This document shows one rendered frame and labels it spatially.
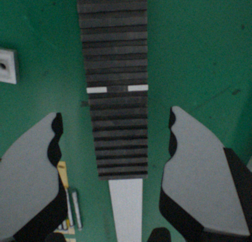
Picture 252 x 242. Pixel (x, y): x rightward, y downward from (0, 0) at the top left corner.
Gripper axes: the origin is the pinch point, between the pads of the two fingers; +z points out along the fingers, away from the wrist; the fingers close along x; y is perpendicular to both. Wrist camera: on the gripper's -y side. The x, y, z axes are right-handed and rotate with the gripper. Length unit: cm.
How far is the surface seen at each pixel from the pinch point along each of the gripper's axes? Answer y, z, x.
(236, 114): 4.7, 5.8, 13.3
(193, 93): 1.8, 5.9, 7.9
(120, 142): 4.6, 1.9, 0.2
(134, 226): 22.2, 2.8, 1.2
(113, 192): 13.3, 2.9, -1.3
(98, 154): 5.7, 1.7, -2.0
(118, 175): 8.3, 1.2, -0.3
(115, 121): 2.5, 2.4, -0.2
